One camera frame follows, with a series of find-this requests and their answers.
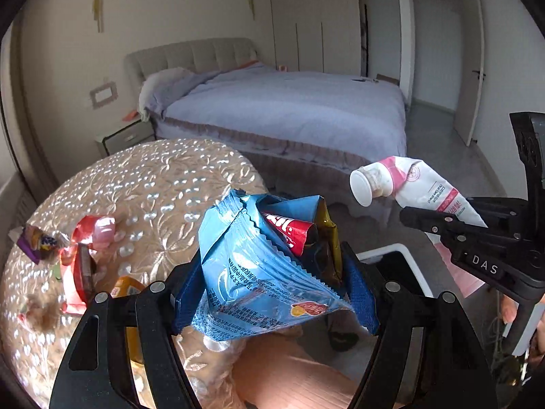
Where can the bed with grey cover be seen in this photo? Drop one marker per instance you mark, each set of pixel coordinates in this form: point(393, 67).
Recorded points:
point(289, 110)

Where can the orange packet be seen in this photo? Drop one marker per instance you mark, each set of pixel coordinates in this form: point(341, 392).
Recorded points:
point(125, 286)

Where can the white door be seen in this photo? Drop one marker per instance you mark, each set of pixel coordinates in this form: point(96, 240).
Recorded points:
point(468, 64)

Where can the pink foil wrapper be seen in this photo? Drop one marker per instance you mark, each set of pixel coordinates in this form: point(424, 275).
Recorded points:
point(100, 228)

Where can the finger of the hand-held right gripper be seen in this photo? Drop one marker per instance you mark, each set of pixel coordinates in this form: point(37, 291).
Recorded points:
point(468, 243)
point(506, 208)

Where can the blue snack wrapper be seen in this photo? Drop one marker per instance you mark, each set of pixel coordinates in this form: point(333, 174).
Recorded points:
point(247, 272)

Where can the gold wall decoration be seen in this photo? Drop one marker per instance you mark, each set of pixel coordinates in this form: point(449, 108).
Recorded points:
point(98, 6)
point(251, 4)

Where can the beige embroidered tablecloth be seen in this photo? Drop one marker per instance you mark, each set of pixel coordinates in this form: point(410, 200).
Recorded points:
point(162, 191)

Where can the white bin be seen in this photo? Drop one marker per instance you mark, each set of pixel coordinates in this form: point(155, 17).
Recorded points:
point(394, 248)

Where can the white and pink tube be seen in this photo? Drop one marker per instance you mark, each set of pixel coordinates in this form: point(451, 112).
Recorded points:
point(421, 179)

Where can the pink paper bag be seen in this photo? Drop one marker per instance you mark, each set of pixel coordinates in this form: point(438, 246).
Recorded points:
point(465, 282)

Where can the beige wardrobe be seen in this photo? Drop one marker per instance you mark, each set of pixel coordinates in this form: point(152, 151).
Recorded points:
point(315, 17)

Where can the purple candy wrapper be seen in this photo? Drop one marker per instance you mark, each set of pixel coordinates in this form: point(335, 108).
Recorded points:
point(40, 240)

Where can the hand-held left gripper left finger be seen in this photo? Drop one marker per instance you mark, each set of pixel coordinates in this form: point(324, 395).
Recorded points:
point(188, 294)

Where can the white pillow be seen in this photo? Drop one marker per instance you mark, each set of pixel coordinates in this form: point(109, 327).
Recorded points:
point(159, 81)

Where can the beige padded headboard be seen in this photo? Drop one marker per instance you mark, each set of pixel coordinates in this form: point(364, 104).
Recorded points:
point(191, 53)

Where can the grey nightstand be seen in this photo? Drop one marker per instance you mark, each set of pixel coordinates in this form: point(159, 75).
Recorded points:
point(123, 136)

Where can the red and brown snack packet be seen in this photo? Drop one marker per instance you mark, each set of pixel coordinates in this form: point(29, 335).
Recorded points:
point(78, 272)

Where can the gold foil wrapper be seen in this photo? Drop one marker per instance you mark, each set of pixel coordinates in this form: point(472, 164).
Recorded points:
point(325, 223)

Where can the red snack wrapper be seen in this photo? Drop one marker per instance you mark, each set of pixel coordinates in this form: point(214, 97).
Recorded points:
point(289, 230)

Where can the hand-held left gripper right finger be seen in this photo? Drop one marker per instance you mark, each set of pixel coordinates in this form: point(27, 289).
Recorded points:
point(362, 296)

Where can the wall switch panel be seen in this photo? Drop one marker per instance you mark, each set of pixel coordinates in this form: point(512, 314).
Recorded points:
point(103, 93)

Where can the person's right hand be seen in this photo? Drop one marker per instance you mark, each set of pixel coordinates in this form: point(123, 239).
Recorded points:
point(509, 310)

